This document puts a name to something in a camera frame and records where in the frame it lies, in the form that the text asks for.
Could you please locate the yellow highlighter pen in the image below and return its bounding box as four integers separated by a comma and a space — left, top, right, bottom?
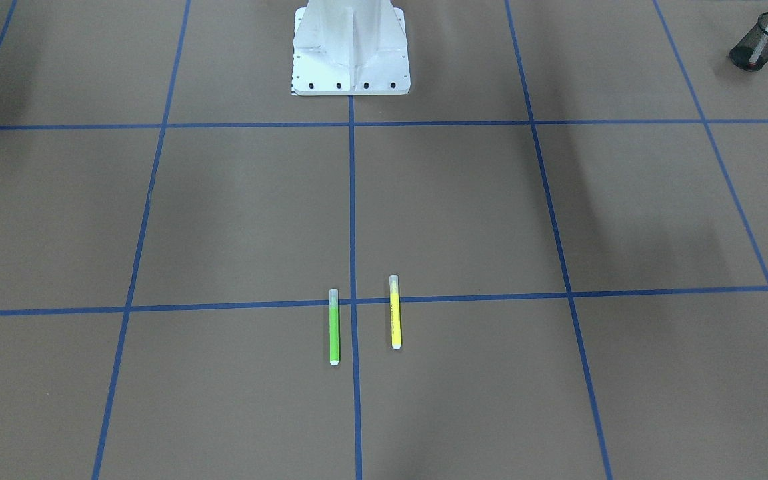
388, 274, 403, 350

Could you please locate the green highlighter pen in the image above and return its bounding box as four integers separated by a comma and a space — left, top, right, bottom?
328, 288, 341, 367

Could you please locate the black mesh pen cup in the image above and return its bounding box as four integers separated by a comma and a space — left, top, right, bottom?
728, 12, 768, 72

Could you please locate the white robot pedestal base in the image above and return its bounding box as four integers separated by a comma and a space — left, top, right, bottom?
291, 1, 411, 95

